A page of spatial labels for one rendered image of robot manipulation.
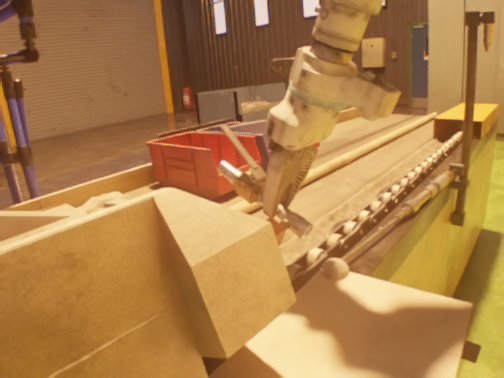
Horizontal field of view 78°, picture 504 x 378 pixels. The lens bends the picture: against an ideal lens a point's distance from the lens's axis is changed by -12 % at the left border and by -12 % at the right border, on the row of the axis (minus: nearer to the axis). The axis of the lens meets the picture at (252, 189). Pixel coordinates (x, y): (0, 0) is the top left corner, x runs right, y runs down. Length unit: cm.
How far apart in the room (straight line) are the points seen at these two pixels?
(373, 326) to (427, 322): 7
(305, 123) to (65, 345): 33
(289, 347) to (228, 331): 14
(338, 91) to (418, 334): 29
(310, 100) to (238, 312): 25
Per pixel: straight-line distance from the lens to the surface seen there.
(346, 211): 87
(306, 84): 40
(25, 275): 24
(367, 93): 40
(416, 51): 956
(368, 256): 63
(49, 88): 1095
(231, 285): 28
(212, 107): 541
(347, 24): 41
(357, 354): 40
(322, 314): 45
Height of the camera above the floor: 108
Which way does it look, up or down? 19 degrees down
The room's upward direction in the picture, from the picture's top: 5 degrees counter-clockwise
